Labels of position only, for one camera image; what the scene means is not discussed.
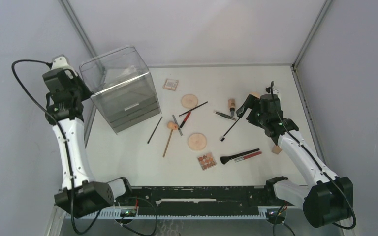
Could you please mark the dark concealer stick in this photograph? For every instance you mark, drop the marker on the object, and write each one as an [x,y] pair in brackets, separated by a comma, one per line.
[225,115]

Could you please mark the black brow comb brush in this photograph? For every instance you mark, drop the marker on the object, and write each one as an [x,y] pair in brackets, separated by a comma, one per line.
[222,138]

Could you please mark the grey metallic stick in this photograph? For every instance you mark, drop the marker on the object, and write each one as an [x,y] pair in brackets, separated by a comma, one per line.
[177,125]

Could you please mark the red lip pencil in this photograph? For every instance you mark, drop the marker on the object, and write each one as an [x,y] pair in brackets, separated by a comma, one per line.
[185,119]

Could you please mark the red silver lip gloss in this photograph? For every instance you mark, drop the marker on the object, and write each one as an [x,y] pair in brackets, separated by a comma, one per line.
[247,156]

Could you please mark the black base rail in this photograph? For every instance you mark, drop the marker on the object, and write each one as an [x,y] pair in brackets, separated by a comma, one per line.
[200,201]

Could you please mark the thin black pencil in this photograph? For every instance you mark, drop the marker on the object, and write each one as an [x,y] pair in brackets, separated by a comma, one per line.
[153,132]

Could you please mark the clear acrylic makeup organizer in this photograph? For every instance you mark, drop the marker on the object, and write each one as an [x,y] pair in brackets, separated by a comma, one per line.
[122,87]

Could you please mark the cream jar gold lid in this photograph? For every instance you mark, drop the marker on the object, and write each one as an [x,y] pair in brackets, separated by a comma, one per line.
[255,94]

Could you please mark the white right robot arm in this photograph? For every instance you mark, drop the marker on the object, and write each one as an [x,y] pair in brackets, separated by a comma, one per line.
[327,198]

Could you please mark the BB cream tube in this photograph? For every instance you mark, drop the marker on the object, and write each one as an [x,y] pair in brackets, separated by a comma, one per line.
[232,105]

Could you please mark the round beige sponge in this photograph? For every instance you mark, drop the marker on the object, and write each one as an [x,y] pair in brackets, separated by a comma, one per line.
[197,142]
[189,101]

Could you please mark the round beige sponge upper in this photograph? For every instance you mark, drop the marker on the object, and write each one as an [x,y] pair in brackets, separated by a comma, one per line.
[189,101]

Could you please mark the black powder brush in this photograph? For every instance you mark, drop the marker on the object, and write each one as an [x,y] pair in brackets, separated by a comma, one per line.
[225,159]

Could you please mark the small square pink compact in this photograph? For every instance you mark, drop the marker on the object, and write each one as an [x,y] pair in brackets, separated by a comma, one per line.
[170,84]

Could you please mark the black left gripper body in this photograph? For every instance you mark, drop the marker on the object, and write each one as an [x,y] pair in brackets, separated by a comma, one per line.
[79,89]

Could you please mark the thin black liner brush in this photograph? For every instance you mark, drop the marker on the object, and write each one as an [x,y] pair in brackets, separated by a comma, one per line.
[190,110]

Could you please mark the wooden handle brush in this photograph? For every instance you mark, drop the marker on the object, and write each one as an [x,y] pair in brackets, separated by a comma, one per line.
[167,144]

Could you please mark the round beige sponge lower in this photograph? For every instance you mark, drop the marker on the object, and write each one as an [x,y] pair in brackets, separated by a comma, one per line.
[197,142]

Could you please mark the eyeshadow palette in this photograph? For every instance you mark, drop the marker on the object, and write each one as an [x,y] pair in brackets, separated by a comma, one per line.
[206,161]

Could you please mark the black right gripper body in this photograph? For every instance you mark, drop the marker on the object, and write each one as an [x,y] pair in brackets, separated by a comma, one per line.
[255,116]

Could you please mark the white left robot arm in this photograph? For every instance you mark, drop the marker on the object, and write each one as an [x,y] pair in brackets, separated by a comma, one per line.
[81,194]

